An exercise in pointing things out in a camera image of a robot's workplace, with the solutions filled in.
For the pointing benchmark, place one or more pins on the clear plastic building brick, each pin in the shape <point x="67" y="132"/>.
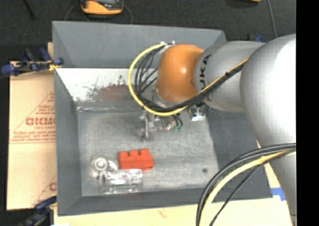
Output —
<point x="120" y="181"/>

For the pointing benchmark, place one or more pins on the brown cardboard board, red print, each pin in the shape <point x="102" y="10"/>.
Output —
<point x="30" y="160"/>

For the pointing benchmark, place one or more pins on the grey metal bin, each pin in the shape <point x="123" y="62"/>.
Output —
<point x="104" y="130"/>

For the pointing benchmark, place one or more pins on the black cylinder on white bracket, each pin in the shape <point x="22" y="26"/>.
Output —
<point x="197" y="113"/>

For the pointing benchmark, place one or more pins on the red toy building brick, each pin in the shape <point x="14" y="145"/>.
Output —
<point x="135" y="160"/>

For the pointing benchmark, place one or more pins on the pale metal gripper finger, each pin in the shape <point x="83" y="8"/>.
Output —
<point x="148" y="130"/>
<point x="140" y="132"/>

